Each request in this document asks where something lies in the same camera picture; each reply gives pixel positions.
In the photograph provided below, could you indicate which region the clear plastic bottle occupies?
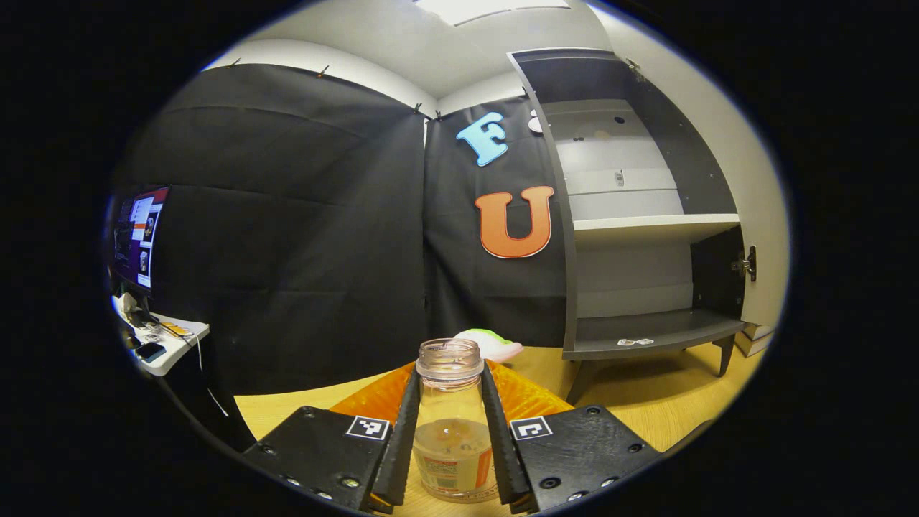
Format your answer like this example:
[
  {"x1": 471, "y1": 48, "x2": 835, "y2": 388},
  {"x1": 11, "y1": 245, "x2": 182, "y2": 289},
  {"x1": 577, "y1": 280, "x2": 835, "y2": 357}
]
[{"x1": 411, "y1": 338, "x2": 500, "y2": 503}]

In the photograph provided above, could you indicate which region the white cabinet shelf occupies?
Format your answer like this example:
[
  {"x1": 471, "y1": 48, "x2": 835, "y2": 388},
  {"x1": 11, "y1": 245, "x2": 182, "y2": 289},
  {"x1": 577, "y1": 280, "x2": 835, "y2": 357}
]
[{"x1": 573, "y1": 213, "x2": 741, "y2": 251}]

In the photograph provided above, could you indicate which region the dark grey cabinet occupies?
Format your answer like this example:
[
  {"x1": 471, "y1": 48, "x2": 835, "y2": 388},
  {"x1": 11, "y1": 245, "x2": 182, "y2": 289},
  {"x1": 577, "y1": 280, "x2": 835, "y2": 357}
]
[{"x1": 508, "y1": 47, "x2": 758, "y2": 403}]

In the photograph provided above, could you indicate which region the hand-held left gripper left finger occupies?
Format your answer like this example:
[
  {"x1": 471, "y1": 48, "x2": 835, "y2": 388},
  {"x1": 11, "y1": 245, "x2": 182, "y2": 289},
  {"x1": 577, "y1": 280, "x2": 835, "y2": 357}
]
[{"x1": 241, "y1": 361, "x2": 423, "y2": 514}]

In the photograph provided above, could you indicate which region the computer monitor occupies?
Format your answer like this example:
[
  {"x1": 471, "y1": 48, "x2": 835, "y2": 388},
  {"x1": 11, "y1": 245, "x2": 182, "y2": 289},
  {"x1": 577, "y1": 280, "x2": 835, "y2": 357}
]
[{"x1": 108, "y1": 185, "x2": 172, "y2": 292}]

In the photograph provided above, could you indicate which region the ceiling light panel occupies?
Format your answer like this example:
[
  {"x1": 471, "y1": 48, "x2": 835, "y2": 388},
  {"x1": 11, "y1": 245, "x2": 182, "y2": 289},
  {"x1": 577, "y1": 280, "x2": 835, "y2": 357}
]
[{"x1": 413, "y1": 0, "x2": 572, "y2": 27}]

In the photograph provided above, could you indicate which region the black backdrop cloth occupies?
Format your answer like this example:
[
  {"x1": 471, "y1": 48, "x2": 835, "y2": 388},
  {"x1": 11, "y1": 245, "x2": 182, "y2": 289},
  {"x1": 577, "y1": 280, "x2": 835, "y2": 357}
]
[{"x1": 111, "y1": 63, "x2": 575, "y2": 453}]

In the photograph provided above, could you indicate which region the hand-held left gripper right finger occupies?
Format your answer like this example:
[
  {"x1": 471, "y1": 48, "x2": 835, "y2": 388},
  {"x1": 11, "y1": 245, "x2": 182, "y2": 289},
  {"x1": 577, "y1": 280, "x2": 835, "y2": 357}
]
[{"x1": 480, "y1": 361, "x2": 661, "y2": 514}]

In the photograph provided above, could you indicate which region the pink and green plush toy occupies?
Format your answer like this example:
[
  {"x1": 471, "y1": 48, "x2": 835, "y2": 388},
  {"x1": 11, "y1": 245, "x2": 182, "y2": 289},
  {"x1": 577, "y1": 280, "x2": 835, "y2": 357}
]
[{"x1": 452, "y1": 328, "x2": 523, "y2": 363}]

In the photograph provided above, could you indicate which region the white side desk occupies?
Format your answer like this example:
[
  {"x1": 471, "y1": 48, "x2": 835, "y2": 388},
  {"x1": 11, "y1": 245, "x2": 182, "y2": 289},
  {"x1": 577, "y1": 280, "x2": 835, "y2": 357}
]
[{"x1": 111, "y1": 294, "x2": 211, "y2": 378}]

